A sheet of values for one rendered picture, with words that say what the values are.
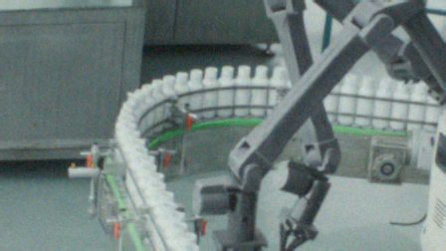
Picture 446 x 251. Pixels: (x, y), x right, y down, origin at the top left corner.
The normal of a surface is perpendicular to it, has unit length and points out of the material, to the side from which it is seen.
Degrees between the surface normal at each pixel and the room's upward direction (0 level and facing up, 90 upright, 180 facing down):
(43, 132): 90
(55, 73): 90
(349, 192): 0
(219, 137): 91
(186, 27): 89
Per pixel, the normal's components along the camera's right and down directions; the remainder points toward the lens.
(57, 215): 0.11, -0.92
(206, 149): 0.59, 0.32
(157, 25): 0.29, 0.40
